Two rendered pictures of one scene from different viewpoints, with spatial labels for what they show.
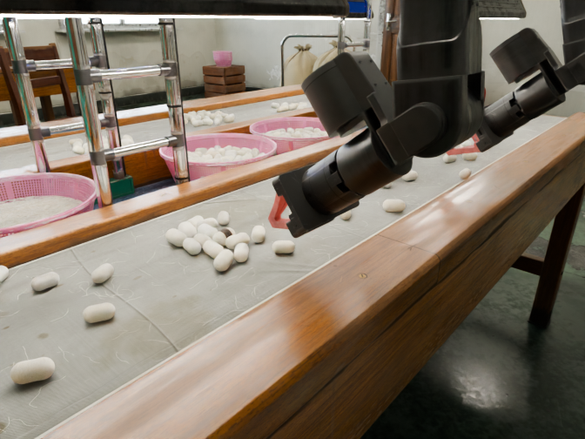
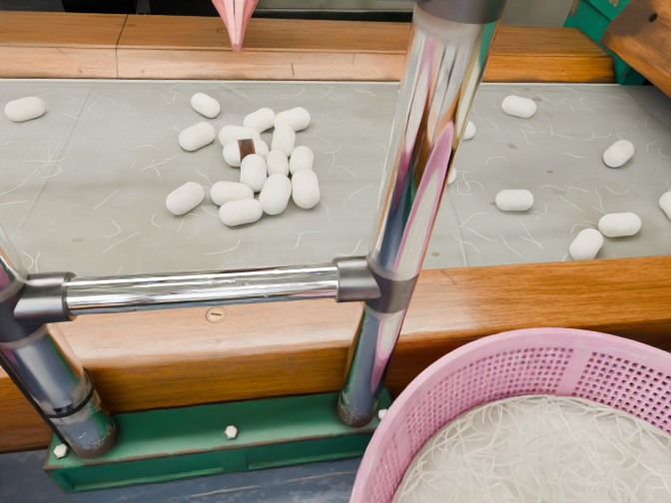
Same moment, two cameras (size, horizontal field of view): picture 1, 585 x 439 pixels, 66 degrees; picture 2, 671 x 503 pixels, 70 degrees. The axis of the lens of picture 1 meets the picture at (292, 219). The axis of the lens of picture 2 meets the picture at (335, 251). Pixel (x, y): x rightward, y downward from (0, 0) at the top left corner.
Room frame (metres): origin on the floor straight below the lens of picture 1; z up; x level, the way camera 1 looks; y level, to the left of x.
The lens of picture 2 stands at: (0.81, 0.36, 0.99)
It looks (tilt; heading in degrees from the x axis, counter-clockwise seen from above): 46 degrees down; 215
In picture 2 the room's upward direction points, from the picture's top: 7 degrees clockwise
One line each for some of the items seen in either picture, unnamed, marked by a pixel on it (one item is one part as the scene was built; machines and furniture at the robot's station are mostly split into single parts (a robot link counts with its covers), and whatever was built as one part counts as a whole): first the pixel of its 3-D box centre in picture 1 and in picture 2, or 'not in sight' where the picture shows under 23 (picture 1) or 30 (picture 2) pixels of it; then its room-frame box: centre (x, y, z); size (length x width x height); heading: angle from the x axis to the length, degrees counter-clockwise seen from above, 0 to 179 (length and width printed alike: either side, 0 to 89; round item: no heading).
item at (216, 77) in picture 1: (224, 75); not in sight; (6.66, 0.97, 0.32); 0.42 x 0.42 x 0.64; 53
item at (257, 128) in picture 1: (298, 143); not in sight; (1.23, -0.02, 0.72); 0.27 x 0.27 x 0.10
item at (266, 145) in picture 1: (220, 165); not in sight; (1.02, 0.17, 0.72); 0.27 x 0.27 x 0.10
